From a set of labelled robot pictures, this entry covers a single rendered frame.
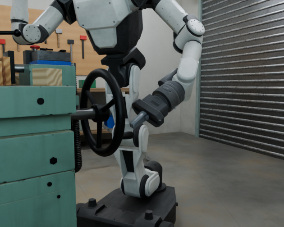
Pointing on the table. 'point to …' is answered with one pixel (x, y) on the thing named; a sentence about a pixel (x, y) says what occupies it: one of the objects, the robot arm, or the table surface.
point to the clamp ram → (18, 68)
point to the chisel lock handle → (10, 32)
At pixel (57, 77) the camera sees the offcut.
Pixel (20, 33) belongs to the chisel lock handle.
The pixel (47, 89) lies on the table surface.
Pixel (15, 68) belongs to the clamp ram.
